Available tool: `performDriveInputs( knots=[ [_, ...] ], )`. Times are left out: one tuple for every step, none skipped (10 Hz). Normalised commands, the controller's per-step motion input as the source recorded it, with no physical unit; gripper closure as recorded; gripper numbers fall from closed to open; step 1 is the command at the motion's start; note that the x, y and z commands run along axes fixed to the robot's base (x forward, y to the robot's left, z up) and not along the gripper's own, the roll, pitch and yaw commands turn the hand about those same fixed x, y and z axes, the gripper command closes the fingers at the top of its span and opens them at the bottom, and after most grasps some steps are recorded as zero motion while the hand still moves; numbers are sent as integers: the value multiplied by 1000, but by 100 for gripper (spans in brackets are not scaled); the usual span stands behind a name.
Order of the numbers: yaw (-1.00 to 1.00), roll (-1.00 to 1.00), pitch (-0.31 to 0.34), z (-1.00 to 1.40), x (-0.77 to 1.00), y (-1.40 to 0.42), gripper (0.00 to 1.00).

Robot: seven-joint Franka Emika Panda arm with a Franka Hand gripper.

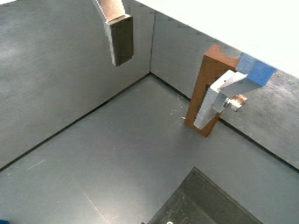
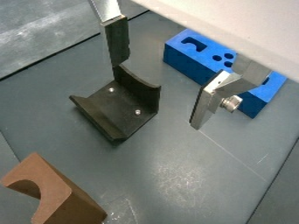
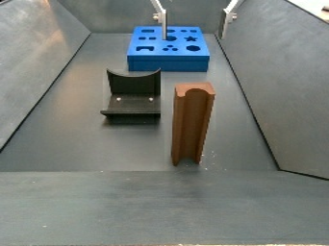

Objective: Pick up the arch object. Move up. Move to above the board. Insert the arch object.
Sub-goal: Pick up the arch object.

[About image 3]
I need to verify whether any blue foam shape board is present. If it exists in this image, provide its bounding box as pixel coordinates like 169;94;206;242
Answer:
127;26;210;72

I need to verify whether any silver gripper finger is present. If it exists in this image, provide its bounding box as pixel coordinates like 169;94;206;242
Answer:
150;0;168;40
218;0;241;39

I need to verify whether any brown arch block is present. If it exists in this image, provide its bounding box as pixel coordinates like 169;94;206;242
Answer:
172;82;216;165

